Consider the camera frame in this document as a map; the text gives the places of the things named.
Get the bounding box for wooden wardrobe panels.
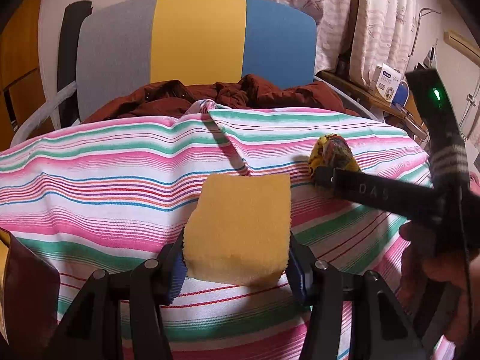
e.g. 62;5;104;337
1;0;46;150

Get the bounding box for person's right hand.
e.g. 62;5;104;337
398;222;479;349

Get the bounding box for white bed rail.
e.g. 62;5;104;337
10;81;77;148

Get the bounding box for wall air conditioner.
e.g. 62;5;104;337
443;30;480;67

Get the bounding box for grey yellow blue headboard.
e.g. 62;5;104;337
76;0;317;120

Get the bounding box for yellow patterned sock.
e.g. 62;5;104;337
307;134;361;177

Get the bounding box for striped pink green bedspread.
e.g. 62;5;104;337
0;98;436;360

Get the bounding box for gold metal tin tray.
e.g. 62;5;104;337
1;229;60;359

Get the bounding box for black rolled mat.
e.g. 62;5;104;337
57;0;93;128

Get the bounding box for dark red blanket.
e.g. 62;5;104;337
84;74;359;124

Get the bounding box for white blue tissue box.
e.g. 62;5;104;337
368;63;402;103

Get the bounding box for pink patterned curtain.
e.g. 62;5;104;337
271;0;417;86

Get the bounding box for wooden side table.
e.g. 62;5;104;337
316;71;430;144

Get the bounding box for yellow sponge block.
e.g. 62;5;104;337
183;174;291;288

